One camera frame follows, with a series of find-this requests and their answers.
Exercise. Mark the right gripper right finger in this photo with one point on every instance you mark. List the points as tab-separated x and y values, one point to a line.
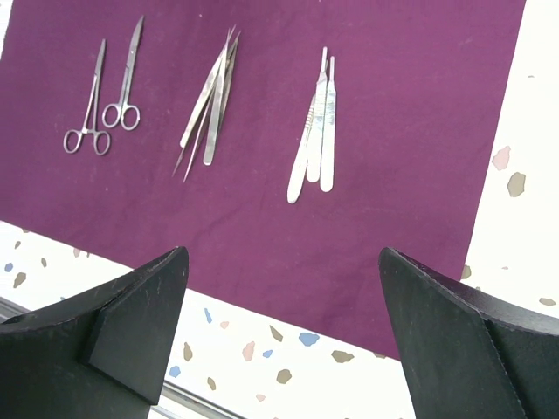
465	353

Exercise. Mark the steel ring-handled forceps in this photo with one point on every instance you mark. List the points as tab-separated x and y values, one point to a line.
73	138

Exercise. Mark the thin pointed steel tweezers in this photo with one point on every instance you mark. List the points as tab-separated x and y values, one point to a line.
200	126

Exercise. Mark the steel scissors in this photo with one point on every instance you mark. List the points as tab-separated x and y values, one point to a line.
122	112

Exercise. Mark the purple surgical cloth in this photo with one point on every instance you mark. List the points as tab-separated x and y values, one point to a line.
419	87

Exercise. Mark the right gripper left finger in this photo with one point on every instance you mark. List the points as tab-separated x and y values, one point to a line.
102	353

